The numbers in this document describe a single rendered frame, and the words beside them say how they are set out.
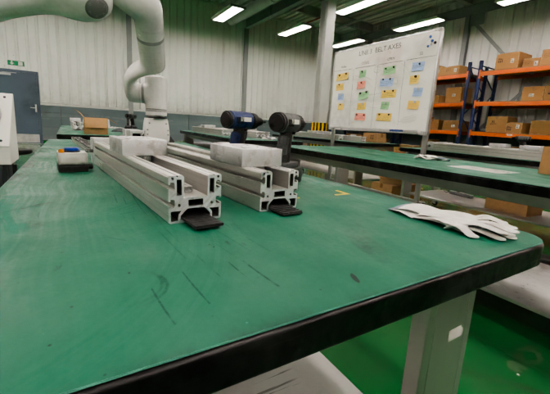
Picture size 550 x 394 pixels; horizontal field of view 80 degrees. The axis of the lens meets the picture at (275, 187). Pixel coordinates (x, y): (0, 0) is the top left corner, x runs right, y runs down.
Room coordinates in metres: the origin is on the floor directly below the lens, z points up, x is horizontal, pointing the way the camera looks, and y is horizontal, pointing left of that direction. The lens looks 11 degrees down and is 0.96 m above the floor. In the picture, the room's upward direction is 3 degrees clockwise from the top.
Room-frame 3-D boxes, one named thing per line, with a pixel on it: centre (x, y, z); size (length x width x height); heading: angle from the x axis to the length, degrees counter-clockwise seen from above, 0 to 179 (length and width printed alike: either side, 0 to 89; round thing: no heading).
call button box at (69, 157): (1.04, 0.65, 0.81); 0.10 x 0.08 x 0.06; 127
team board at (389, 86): (3.94, -1.12, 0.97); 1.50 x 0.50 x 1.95; 32
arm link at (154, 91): (1.37, 0.51, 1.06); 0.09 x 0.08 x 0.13; 105
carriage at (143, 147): (0.89, 0.38, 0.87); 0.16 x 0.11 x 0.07; 37
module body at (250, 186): (1.01, 0.23, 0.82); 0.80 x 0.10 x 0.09; 37
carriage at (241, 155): (0.81, 0.08, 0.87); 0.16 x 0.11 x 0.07; 37
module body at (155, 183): (0.89, 0.38, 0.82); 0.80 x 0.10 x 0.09; 37
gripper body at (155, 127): (1.37, 0.51, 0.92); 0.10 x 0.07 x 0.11; 127
